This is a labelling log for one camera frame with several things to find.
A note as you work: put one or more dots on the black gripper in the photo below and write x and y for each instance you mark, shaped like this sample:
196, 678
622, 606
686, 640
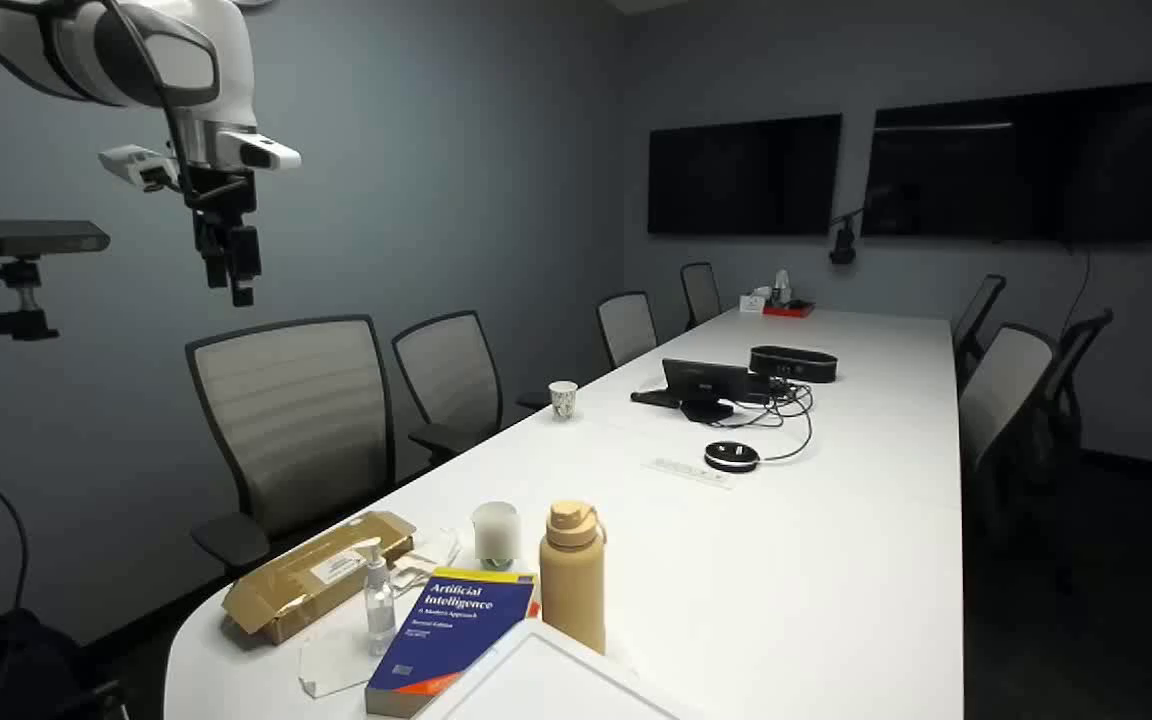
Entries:
224, 236

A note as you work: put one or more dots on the clear plastic container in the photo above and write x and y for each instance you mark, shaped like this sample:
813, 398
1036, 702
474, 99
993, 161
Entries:
338, 657

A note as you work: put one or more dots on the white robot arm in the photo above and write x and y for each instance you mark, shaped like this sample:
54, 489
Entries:
193, 64

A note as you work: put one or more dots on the grey mesh office chair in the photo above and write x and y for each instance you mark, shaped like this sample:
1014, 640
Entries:
304, 428

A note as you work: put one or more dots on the brown cardboard box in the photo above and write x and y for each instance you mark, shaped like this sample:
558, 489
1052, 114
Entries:
313, 577

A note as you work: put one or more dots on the white paper cup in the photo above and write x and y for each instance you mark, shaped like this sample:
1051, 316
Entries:
560, 398

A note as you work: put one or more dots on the paper cup with green print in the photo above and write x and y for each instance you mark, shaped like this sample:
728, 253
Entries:
495, 533

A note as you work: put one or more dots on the small hand sanitizer bottle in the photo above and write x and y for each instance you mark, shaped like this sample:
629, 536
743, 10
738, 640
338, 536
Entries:
379, 603

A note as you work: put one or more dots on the blue and orange book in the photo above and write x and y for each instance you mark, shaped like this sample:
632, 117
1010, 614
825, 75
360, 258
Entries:
448, 625

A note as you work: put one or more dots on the tan insulated bottle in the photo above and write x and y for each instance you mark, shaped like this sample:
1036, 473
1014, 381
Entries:
572, 575

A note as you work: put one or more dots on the round black speakerphone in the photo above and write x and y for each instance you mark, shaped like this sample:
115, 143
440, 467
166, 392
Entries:
728, 457

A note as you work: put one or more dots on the red tray with items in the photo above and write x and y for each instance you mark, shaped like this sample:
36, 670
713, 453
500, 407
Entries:
777, 299

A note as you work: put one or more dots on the black video bar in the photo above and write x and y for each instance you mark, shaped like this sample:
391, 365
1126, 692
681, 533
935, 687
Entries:
794, 365

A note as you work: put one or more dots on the right side far chair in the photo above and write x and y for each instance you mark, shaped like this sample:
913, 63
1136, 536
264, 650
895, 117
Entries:
966, 331

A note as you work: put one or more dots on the right side near chair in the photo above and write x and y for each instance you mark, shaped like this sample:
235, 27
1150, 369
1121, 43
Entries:
1021, 435

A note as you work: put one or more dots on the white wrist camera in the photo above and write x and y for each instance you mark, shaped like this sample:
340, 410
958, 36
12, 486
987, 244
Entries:
224, 149

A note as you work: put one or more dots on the black camera on stand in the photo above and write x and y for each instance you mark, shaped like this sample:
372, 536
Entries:
21, 248

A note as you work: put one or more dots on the white board frame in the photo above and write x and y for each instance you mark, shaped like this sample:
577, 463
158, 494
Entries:
538, 674

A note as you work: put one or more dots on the left wall monitor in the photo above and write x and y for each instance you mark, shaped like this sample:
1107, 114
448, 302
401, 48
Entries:
758, 179

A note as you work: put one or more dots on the wall monitor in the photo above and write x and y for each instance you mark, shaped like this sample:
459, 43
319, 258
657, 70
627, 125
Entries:
758, 179
1044, 166

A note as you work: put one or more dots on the black conference camera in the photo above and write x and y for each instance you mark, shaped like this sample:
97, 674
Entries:
845, 236

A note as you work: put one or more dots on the right wall monitor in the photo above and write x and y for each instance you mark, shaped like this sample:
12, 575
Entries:
1044, 166

